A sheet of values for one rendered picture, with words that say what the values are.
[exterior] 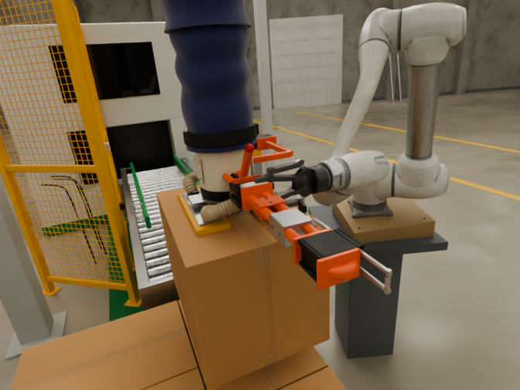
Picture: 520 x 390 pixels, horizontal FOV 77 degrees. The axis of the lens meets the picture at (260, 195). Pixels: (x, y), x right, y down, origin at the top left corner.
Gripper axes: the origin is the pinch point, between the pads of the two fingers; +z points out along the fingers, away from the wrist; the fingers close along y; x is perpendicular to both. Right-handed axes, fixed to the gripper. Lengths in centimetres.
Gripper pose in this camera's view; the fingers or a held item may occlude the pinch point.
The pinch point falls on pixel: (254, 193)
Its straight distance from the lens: 83.0
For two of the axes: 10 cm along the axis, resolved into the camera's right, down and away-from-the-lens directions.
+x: -4.0, -3.1, 8.6
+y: 0.7, 9.3, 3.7
